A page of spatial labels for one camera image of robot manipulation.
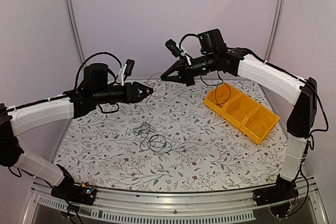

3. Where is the yellow bin middle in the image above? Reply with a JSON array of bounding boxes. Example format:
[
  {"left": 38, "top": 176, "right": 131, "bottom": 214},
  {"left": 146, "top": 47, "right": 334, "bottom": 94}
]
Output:
[{"left": 220, "top": 94, "right": 260, "bottom": 130}]

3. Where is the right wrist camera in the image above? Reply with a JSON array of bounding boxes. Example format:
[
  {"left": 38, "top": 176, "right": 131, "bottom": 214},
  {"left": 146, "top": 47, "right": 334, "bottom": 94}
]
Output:
[{"left": 165, "top": 39, "right": 192, "bottom": 66}]

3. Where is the thin grey cable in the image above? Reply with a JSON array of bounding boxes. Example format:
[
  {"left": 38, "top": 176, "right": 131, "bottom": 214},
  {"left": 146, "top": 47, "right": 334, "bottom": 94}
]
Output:
[{"left": 144, "top": 72, "right": 169, "bottom": 104}]

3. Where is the black cable coil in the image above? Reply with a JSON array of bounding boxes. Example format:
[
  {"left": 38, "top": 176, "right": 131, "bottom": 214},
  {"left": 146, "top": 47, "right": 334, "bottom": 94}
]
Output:
[{"left": 139, "top": 134, "right": 173, "bottom": 154}]

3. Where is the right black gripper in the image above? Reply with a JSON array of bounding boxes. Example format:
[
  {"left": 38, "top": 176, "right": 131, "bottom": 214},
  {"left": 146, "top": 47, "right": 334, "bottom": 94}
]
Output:
[{"left": 160, "top": 52, "right": 216, "bottom": 87}]

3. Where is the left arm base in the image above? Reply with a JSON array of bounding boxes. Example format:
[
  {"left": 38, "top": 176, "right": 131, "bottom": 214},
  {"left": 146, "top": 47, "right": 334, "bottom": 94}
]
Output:
[{"left": 51, "top": 164, "right": 97, "bottom": 206}]

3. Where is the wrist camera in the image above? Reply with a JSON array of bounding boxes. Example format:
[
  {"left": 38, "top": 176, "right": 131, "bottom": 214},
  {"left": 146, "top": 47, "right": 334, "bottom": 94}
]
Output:
[
  {"left": 165, "top": 39, "right": 192, "bottom": 66},
  {"left": 116, "top": 59, "right": 135, "bottom": 86}
]

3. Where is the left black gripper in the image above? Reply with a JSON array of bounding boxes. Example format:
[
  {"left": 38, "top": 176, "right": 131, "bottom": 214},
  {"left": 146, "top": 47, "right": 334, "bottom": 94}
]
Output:
[{"left": 93, "top": 81, "right": 153, "bottom": 105}]

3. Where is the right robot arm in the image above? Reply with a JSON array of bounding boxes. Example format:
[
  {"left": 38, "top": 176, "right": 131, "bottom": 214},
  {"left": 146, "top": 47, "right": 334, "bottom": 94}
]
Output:
[{"left": 161, "top": 29, "right": 322, "bottom": 201}]

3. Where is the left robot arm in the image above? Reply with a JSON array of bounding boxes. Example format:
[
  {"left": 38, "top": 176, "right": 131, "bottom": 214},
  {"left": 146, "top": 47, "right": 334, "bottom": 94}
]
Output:
[{"left": 1, "top": 59, "right": 153, "bottom": 200}]

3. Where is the red cable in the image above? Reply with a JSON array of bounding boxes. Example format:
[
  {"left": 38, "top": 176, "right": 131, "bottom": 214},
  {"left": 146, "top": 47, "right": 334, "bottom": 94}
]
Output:
[{"left": 214, "top": 82, "right": 232, "bottom": 108}]

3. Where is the aluminium front rail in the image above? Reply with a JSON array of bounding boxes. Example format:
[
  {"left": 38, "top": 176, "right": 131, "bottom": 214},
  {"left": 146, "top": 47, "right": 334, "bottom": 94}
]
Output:
[{"left": 23, "top": 176, "right": 331, "bottom": 223}]

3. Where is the floral table mat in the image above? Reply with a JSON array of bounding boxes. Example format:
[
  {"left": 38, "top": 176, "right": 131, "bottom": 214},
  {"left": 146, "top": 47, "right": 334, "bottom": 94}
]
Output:
[{"left": 54, "top": 80, "right": 287, "bottom": 192}]

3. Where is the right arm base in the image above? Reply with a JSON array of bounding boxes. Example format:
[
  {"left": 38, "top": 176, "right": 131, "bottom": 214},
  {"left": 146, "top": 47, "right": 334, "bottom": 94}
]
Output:
[{"left": 252, "top": 175, "right": 299, "bottom": 218}]

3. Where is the left aluminium post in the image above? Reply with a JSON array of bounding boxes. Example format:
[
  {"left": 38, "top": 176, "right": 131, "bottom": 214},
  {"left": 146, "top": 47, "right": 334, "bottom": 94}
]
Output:
[{"left": 64, "top": 0, "right": 85, "bottom": 64}]

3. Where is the right aluminium post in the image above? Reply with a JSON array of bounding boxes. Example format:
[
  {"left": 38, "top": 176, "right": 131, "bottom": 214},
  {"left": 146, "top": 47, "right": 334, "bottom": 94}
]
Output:
[{"left": 265, "top": 0, "right": 285, "bottom": 61}]

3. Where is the yellow bin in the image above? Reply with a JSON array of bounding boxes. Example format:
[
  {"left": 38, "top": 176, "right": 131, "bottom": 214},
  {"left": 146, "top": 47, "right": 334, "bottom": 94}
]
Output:
[
  {"left": 220, "top": 94, "right": 260, "bottom": 130},
  {"left": 239, "top": 106, "right": 280, "bottom": 145},
  {"left": 204, "top": 83, "right": 240, "bottom": 115}
]

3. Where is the aluminium post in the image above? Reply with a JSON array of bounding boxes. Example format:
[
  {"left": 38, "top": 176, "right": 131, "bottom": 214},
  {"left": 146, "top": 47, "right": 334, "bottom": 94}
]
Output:
[
  {"left": 64, "top": 0, "right": 85, "bottom": 64},
  {"left": 265, "top": 0, "right": 285, "bottom": 61}
]

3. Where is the cable pile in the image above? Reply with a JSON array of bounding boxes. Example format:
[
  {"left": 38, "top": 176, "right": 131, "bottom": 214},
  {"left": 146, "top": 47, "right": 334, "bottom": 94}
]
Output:
[{"left": 132, "top": 122, "right": 156, "bottom": 138}]

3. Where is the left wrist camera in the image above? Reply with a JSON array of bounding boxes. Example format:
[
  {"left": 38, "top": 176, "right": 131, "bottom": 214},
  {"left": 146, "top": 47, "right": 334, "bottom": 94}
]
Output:
[{"left": 116, "top": 59, "right": 135, "bottom": 86}]

